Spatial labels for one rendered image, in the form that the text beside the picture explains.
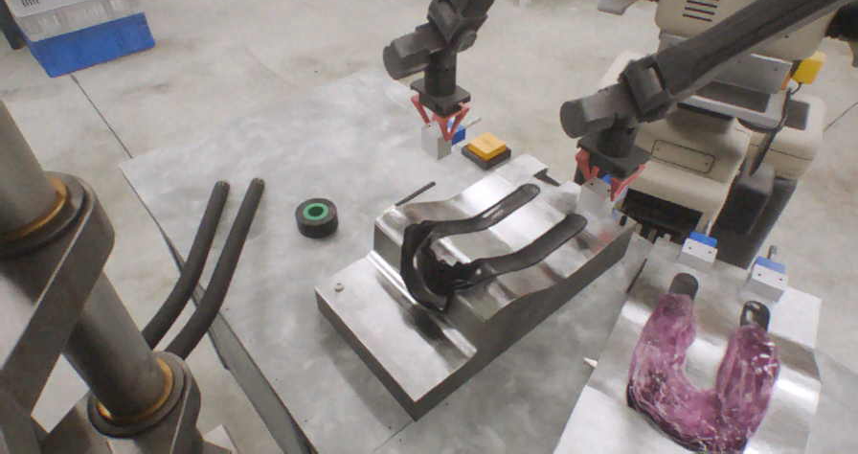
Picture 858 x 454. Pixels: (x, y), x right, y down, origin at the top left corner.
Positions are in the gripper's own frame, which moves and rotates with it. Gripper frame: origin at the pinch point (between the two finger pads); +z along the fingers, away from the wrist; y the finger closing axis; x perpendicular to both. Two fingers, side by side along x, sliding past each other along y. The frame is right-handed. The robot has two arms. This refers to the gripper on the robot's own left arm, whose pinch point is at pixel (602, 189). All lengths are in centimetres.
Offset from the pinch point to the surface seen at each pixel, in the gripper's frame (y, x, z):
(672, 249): 13.4, 4.4, 7.6
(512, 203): -10.7, -10.8, 4.5
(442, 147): -26.7, -13.9, -0.7
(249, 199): -46, -47, 6
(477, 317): 5.9, -35.5, -0.6
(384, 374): 0.5, -48.4, 7.4
